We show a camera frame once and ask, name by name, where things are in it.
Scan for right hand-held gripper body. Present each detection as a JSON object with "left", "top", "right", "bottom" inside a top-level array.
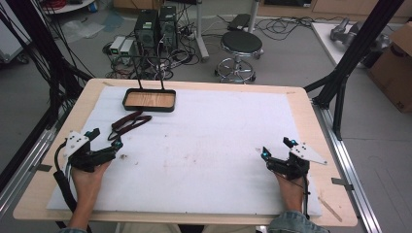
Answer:
[{"left": 271, "top": 142, "right": 328, "bottom": 182}]

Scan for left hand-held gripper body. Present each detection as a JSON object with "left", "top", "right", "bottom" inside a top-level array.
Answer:
[{"left": 62, "top": 130, "right": 113, "bottom": 173}]

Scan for dark red strap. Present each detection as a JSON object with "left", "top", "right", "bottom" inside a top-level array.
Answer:
[{"left": 107, "top": 110, "right": 154, "bottom": 142}]

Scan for black tray with wooden bottom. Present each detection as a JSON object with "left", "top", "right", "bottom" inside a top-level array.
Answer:
[{"left": 121, "top": 54, "right": 177, "bottom": 114}]

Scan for person's right hand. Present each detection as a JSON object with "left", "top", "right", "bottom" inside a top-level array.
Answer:
[{"left": 274, "top": 172, "right": 308, "bottom": 214}]

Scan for person's left hand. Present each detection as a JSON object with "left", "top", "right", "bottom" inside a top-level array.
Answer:
[{"left": 71, "top": 160, "right": 112, "bottom": 201}]

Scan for thin wooden stick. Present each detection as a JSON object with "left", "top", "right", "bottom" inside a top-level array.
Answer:
[{"left": 318, "top": 196, "right": 344, "bottom": 223}]

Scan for white foam mat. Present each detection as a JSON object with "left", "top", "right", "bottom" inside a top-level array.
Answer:
[{"left": 46, "top": 84, "right": 324, "bottom": 217}]

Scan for small white box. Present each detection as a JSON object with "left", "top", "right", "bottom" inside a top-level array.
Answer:
[
  {"left": 109, "top": 35, "right": 127, "bottom": 56},
  {"left": 119, "top": 38, "right": 136, "bottom": 58}
]

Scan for clear plastic sheet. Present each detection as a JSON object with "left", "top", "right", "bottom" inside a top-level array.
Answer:
[{"left": 60, "top": 18, "right": 107, "bottom": 44}]

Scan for white platform board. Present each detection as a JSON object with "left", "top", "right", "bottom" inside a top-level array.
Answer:
[{"left": 310, "top": 21, "right": 395, "bottom": 69}]

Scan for black round stool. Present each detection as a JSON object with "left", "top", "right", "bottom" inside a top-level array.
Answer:
[{"left": 214, "top": 30, "right": 264, "bottom": 84}]

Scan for black computer tower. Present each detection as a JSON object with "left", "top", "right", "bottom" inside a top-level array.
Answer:
[
  {"left": 133, "top": 9, "right": 160, "bottom": 56},
  {"left": 157, "top": 5, "right": 179, "bottom": 53}
]

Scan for brown cardboard box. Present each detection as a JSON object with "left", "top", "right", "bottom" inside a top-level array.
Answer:
[{"left": 366, "top": 21, "right": 412, "bottom": 115}]

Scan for round white table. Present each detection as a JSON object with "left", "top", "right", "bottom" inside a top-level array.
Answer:
[{"left": 41, "top": 0, "right": 97, "bottom": 16}]

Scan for flat black device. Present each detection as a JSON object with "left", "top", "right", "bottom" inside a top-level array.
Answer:
[{"left": 226, "top": 13, "right": 253, "bottom": 33}]

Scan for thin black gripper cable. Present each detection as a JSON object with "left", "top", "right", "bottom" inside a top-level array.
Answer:
[{"left": 278, "top": 172, "right": 312, "bottom": 221}]

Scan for grey metal bracket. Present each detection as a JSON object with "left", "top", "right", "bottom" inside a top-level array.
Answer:
[
  {"left": 30, "top": 162, "right": 53, "bottom": 173},
  {"left": 330, "top": 177, "right": 355, "bottom": 192}
]

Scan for aluminium rail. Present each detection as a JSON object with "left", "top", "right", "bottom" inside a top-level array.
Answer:
[
  {"left": 310, "top": 96, "right": 385, "bottom": 233},
  {"left": 0, "top": 121, "right": 63, "bottom": 216}
]

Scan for black frame stand with cables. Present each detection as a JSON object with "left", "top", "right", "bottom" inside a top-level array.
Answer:
[{"left": 0, "top": 0, "right": 95, "bottom": 131}]

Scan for tangle of floor cables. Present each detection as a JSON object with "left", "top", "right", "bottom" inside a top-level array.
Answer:
[{"left": 102, "top": 30, "right": 202, "bottom": 81}]

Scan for black metal frame stand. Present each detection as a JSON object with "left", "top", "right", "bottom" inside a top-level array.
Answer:
[{"left": 303, "top": 0, "right": 406, "bottom": 142}]

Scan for loose black floor cables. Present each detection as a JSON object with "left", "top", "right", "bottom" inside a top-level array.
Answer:
[{"left": 255, "top": 15, "right": 345, "bottom": 42}]

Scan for grey stand post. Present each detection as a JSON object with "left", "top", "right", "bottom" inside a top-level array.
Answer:
[
  {"left": 193, "top": 0, "right": 211, "bottom": 63},
  {"left": 247, "top": 0, "right": 262, "bottom": 34}
]

